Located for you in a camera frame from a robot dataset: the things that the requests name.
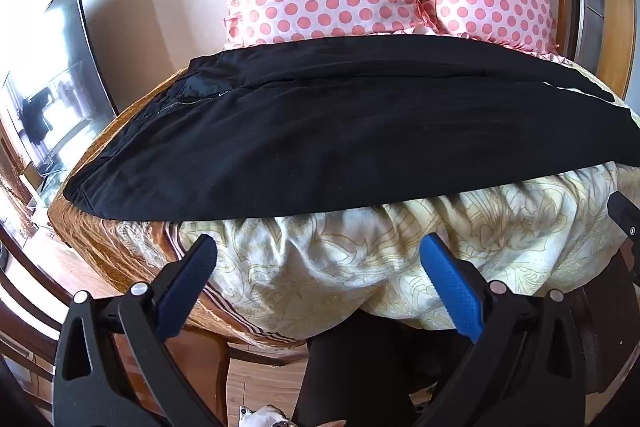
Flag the white brown furry thing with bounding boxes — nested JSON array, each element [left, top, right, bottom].
[[238, 403, 292, 427]]

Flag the orange brown bed sheet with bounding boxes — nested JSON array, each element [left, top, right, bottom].
[[47, 57, 312, 351]]

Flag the black pants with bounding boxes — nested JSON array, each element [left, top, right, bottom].
[[64, 34, 634, 224]]

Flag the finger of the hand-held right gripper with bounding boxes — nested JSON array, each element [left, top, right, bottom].
[[607, 191, 640, 280]]

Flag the glass television stand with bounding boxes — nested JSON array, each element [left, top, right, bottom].
[[21, 166, 69, 214]]

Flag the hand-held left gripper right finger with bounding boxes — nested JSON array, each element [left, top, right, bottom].
[[415, 233, 588, 427]]

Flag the flat screen television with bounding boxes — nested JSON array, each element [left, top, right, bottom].
[[0, 0, 119, 174]]

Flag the person's legs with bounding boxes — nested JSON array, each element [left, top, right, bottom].
[[292, 311, 453, 427]]

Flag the cream floral quilt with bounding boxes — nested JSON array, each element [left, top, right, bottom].
[[177, 52, 640, 343]]

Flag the dark wooden chair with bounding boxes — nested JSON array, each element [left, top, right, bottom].
[[0, 226, 67, 359]]

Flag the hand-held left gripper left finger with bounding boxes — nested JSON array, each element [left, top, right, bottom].
[[50, 233, 226, 427]]

